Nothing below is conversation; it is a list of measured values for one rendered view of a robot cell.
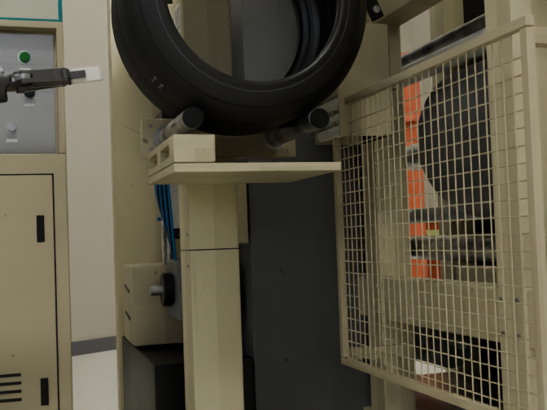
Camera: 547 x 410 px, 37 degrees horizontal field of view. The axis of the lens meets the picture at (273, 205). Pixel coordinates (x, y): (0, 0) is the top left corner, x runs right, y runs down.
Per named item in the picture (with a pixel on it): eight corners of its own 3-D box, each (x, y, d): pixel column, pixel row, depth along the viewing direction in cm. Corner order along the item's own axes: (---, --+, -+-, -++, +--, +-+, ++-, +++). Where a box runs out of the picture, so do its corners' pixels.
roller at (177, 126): (175, 146, 204) (157, 147, 203) (173, 128, 204) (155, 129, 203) (205, 127, 171) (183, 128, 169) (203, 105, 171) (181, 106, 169)
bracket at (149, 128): (141, 159, 204) (139, 119, 204) (292, 158, 215) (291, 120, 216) (142, 157, 200) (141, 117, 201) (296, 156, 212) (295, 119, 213)
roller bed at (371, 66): (314, 144, 231) (310, 40, 232) (362, 144, 235) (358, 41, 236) (340, 135, 212) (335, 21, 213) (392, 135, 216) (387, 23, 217)
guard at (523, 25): (340, 364, 219) (330, 104, 222) (347, 363, 220) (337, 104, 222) (545, 438, 133) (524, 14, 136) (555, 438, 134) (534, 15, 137)
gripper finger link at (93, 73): (67, 69, 173) (67, 68, 173) (100, 66, 175) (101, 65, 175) (70, 84, 173) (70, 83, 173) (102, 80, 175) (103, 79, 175)
